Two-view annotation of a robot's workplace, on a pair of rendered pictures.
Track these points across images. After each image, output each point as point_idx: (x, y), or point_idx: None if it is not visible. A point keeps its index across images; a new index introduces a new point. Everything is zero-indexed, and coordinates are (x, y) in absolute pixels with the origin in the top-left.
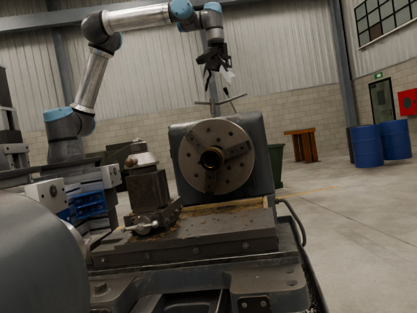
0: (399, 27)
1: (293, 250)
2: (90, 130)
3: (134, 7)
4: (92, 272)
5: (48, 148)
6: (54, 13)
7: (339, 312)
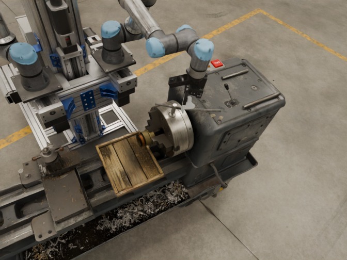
0: None
1: (56, 230)
2: (138, 39)
3: None
4: (36, 163)
5: None
6: None
7: (238, 213)
